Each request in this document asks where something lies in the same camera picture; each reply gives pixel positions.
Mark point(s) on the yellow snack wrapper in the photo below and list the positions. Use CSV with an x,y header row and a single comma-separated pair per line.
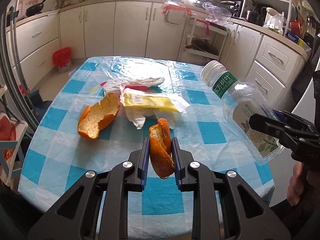
x,y
133,98

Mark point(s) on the red lined trash basket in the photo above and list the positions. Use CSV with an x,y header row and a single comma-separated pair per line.
x,y
62,59

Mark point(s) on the white bag on counter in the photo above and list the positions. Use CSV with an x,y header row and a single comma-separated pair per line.
x,y
275,23

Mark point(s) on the blue checkered plastic tablecloth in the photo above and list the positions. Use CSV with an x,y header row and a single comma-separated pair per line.
x,y
57,156

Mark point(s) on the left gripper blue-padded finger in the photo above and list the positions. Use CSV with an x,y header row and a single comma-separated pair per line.
x,y
281,115

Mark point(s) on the white tissue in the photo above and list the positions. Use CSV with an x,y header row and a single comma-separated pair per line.
x,y
138,116

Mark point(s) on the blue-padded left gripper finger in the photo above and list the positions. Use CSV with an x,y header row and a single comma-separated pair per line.
x,y
224,205
96,205

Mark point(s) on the white narrow storage trolley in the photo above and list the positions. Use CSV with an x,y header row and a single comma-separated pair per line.
x,y
215,34

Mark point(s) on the red bag on cabinet hanger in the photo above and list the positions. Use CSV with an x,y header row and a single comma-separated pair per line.
x,y
175,7

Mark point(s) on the large orange peel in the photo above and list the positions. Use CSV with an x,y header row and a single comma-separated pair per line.
x,y
97,117

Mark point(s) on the small orange peel piece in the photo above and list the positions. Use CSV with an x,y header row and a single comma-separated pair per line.
x,y
160,149

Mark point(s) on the dark wok on trolley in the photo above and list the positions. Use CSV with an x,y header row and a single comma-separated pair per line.
x,y
202,45

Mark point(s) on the black frying pan on stove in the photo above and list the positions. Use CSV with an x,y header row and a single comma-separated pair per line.
x,y
35,9

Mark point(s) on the clear plastic water bottle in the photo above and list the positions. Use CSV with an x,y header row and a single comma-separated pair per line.
x,y
241,100

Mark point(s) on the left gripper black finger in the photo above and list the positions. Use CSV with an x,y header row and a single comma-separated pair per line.
x,y
269,126

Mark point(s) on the person's right hand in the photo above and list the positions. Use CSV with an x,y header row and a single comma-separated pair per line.
x,y
298,181

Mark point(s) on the white blue shelf rack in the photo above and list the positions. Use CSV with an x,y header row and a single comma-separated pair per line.
x,y
12,132

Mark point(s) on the clear plastic bag on trolley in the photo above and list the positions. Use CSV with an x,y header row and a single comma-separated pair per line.
x,y
217,15

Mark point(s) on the blue dustpan with brush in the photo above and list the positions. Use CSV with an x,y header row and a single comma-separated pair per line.
x,y
39,104

